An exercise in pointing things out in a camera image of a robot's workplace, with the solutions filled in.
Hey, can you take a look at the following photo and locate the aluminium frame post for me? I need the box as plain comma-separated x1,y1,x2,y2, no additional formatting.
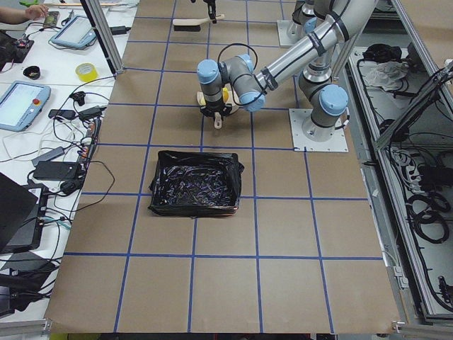
80,0,124,75

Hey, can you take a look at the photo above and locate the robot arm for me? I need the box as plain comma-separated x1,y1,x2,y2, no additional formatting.
197,1,375,128

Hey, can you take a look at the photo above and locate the black small bowl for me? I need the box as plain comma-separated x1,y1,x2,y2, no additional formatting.
23,65,41,80

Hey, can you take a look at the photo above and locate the blue teach pendant far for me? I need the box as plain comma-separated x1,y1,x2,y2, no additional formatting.
50,15,96,50

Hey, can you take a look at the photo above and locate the yellow potato toy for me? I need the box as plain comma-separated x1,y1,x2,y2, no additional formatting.
222,88,229,102

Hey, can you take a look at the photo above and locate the black power adapter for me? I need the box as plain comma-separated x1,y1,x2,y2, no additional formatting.
33,161,81,181

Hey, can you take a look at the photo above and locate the blue teach pendant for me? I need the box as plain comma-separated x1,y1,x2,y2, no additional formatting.
1,81,51,132
50,15,96,50

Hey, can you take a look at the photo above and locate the bin with black bag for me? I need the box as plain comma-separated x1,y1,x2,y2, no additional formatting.
149,150,244,217

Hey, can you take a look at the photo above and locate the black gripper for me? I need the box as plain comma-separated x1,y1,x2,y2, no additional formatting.
200,0,230,118

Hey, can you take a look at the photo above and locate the white plastic dustpan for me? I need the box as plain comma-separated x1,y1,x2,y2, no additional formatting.
196,87,239,130

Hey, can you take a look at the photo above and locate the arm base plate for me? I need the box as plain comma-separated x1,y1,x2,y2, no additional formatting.
289,108,348,153
277,20,302,47

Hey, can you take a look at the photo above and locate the yellow tape roll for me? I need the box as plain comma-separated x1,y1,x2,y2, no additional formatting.
75,62,98,83

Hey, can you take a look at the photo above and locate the white hand brush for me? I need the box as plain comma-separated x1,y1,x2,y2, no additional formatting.
172,14,225,32

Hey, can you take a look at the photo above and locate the blue teach pendant near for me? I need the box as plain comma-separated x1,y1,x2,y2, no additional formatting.
1,81,51,132

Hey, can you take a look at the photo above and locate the black laptop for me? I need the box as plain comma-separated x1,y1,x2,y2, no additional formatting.
1,174,49,254

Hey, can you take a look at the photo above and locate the person hand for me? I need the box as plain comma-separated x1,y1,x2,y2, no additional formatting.
25,4,48,21

